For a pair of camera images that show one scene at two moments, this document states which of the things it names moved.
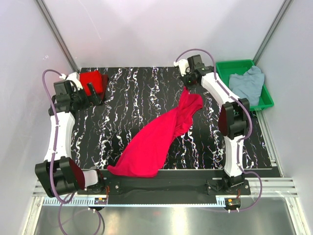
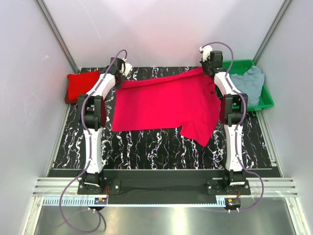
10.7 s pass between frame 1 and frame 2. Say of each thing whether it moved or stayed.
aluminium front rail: stayed
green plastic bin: stayed
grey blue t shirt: stayed
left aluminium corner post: stayed
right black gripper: moved
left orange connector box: stayed
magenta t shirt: moved
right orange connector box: stayed
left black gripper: moved
